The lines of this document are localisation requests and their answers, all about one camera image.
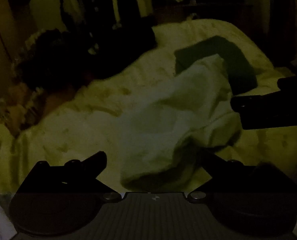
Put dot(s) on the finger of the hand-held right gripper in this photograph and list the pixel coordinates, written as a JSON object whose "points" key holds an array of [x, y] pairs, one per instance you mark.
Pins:
{"points": [[248, 103], [268, 122]]}

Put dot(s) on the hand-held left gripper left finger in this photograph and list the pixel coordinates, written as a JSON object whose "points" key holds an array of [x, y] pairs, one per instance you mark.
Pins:
{"points": [[100, 158]]}

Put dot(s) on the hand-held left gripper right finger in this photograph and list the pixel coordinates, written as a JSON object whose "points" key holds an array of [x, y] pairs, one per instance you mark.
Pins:
{"points": [[214, 163]]}

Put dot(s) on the white small garment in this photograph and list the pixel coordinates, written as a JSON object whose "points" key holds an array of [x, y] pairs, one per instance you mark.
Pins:
{"points": [[171, 120]]}

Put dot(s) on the hanging dark clothes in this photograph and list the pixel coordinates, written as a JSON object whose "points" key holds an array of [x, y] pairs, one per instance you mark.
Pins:
{"points": [[88, 2]]}

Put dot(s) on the yellow printed blanket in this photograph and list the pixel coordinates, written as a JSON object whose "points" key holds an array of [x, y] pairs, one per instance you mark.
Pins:
{"points": [[83, 120]]}

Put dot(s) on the dark green folded cloth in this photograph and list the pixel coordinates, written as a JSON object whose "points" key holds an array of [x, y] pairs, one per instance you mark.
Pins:
{"points": [[234, 62]]}

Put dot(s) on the patterned brown cloth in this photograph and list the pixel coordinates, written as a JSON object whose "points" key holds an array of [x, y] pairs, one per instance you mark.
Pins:
{"points": [[16, 105]]}

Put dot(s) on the dark cloth pile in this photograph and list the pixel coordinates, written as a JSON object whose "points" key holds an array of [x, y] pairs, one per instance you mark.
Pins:
{"points": [[71, 55]]}

